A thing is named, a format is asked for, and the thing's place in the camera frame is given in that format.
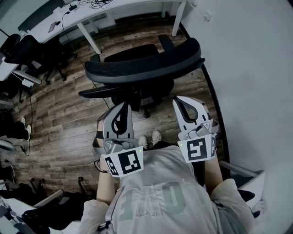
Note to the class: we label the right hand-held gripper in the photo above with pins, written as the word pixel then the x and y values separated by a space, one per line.
pixel 196 148

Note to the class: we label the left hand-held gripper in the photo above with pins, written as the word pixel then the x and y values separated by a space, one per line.
pixel 128 160

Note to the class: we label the black mesh office chair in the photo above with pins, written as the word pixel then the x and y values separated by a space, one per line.
pixel 142 66

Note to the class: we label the person's left forearm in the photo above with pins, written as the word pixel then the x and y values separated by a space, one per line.
pixel 105 187

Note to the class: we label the person's right forearm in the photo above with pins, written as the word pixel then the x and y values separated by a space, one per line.
pixel 214 176

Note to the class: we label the grey rimmed black chair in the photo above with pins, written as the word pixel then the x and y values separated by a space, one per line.
pixel 7 145

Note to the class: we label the person's left hand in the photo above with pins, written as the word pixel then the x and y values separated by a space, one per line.
pixel 99 125

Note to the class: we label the person's left white shoe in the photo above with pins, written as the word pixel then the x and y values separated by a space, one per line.
pixel 143 142

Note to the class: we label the person's white shoe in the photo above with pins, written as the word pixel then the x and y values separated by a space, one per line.
pixel 156 137
pixel 143 142

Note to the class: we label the person's right white shoe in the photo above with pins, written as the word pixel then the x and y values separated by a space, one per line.
pixel 156 137

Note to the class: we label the person's black trousers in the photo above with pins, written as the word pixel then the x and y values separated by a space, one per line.
pixel 162 144

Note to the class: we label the black wrist band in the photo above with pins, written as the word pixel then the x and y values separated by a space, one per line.
pixel 100 169

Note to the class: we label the person's grey printed shirt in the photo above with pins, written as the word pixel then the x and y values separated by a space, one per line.
pixel 164 194

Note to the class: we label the white power strip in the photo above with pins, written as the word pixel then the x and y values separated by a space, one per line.
pixel 28 82

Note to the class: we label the long white desk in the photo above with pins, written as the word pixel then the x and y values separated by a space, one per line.
pixel 96 16

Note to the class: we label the dark smartphone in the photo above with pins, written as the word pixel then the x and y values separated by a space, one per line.
pixel 52 26

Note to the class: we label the small white desk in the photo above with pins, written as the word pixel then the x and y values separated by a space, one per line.
pixel 7 68

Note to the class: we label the black power adapter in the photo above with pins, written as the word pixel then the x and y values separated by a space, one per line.
pixel 73 7

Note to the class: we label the white desk with clutter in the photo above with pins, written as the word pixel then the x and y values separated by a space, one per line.
pixel 13 210

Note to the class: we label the white wall socket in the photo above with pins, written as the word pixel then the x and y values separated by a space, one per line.
pixel 208 16

